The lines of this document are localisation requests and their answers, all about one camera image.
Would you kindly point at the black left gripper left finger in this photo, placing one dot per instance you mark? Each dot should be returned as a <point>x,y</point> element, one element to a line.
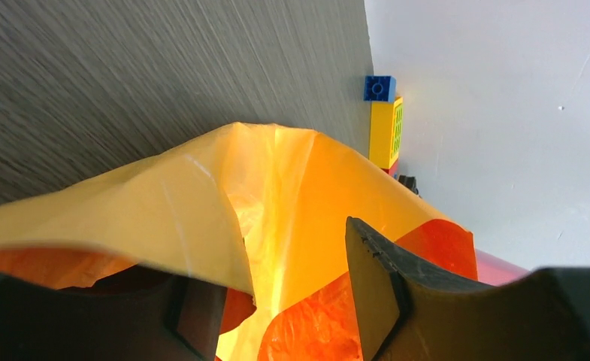
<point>136,314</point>

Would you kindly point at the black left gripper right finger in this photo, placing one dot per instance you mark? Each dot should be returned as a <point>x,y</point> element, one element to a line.
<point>408,308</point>

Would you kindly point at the orange yellow wrapping paper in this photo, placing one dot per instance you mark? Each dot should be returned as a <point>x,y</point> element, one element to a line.
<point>258,209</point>

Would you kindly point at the pink metronome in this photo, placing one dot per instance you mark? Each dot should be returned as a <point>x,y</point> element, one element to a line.
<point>494,271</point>

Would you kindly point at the black open poker case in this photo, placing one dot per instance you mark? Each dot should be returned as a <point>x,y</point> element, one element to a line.
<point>410,182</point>

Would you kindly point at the yellow toy block house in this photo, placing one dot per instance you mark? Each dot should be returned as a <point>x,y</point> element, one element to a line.
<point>386,126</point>

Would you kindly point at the blue toy block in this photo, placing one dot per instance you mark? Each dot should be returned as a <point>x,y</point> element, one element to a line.
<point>379,89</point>

